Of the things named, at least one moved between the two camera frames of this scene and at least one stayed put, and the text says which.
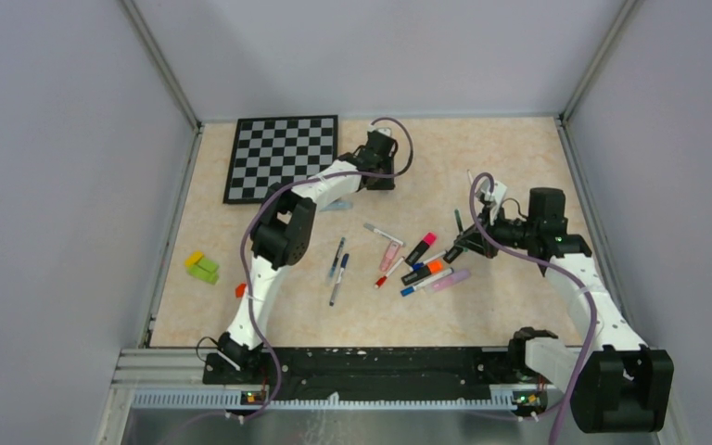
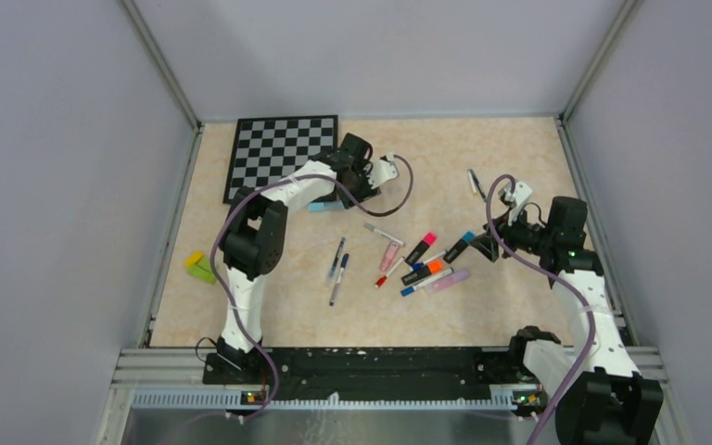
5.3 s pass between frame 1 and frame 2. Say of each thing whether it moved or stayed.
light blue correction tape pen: stayed
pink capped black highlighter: stayed
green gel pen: moved
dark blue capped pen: stayed
